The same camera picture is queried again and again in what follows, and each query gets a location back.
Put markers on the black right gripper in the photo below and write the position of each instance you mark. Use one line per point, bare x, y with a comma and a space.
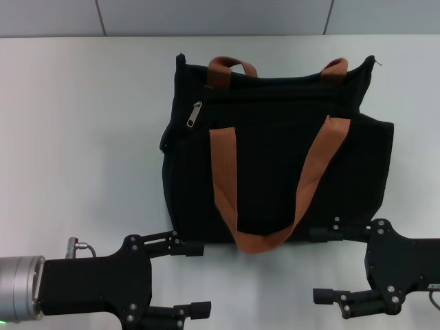
402, 264

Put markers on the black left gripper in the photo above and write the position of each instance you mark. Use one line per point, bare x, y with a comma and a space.
96, 285

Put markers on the silver zipper pull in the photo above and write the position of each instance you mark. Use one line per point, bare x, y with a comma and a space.
194, 115

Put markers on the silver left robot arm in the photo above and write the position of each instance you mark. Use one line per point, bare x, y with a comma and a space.
19, 288

